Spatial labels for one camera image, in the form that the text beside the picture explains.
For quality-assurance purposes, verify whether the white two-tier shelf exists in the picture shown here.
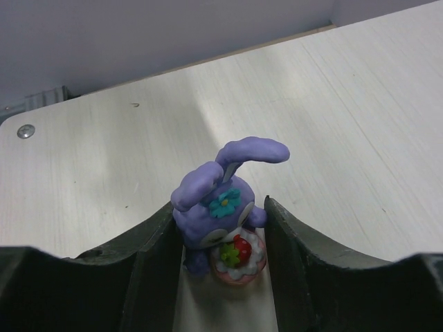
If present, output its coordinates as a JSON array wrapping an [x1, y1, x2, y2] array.
[[1, 1, 442, 331]]

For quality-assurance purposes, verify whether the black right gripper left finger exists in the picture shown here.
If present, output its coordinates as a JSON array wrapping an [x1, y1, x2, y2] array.
[[1, 204, 182, 331]]

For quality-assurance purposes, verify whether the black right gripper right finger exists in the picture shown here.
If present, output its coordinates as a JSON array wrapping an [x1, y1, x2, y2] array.
[[264, 198, 442, 331]]

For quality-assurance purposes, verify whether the purple bunny with strawberry cake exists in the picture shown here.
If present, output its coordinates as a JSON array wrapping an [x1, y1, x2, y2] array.
[[170, 136, 290, 286]]

